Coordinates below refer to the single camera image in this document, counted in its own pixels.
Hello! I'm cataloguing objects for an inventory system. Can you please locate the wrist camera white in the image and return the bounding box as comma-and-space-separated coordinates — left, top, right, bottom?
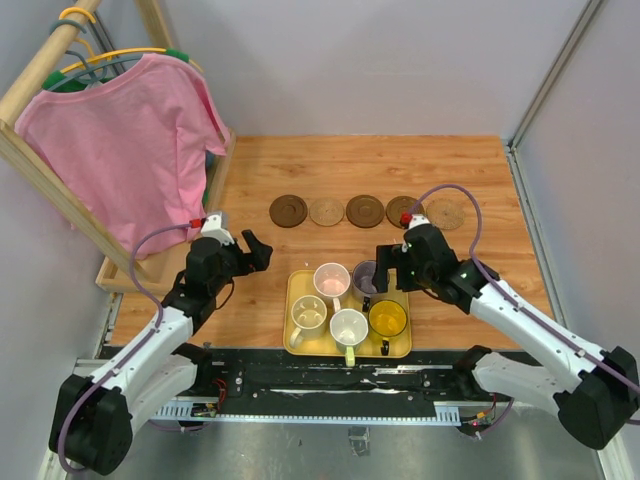
400, 212, 430, 230
190, 211, 235, 246

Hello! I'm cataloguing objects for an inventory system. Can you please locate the grey hanger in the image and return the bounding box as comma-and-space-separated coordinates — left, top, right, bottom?
53, 49, 126, 93

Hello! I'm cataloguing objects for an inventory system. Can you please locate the aluminium frame post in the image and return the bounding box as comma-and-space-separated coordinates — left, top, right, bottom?
507, 0, 609, 149

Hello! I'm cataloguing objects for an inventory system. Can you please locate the woven rattan coaster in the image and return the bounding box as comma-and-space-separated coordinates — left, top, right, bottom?
309, 197, 344, 227
426, 199, 465, 230

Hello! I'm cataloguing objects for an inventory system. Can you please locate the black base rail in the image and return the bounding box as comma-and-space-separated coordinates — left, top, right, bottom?
97, 344, 574, 416

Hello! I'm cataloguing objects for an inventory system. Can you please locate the white cup green handle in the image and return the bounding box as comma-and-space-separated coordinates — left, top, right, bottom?
329, 308, 369, 368

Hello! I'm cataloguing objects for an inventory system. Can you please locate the pink cup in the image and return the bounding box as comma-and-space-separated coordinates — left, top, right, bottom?
313, 263, 351, 312

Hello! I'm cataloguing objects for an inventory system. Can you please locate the yellow hanger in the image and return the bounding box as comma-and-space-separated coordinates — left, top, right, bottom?
59, 5, 205, 75

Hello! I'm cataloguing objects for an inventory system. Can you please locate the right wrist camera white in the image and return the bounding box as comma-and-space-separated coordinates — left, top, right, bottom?
400, 212, 430, 230

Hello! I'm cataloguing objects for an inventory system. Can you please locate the green garment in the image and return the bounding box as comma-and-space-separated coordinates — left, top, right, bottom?
41, 47, 194, 93

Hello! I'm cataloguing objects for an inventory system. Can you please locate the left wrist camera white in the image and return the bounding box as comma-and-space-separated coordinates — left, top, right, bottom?
190, 211, 235, 246

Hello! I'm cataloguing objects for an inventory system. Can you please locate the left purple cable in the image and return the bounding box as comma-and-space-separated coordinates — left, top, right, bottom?
57, 219, 206, 474

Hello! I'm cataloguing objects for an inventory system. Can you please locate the pink t-shirt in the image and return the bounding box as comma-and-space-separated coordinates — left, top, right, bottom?
15, 54, 230, 258

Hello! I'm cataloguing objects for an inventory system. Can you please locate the large brown wooden coaster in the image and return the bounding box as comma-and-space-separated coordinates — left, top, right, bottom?
269, 194, 308, 228

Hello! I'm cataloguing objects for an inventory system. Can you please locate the yellow plastic tray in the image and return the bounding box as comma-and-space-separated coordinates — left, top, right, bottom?
283, 270, 412, 360

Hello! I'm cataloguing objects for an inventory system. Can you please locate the cream cup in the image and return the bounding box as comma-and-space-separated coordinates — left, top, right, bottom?
288, 295, 328, 349

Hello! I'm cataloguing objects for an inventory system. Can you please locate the yellow translucent cup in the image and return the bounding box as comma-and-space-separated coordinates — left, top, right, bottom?
368, 300, 408, 356

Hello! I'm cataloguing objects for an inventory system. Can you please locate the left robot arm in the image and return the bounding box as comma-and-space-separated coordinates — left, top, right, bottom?
49, 228, 273, 475

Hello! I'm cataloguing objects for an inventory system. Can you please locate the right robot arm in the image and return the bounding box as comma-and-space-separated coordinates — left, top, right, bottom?
373, 219, 639, 450

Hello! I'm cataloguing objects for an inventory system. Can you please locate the purple translucent cup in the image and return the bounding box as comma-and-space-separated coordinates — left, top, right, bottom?
352, 260, 381, 313

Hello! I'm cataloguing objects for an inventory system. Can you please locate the grey cable duct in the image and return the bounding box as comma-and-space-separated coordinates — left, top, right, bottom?
149, 402, 461, 426

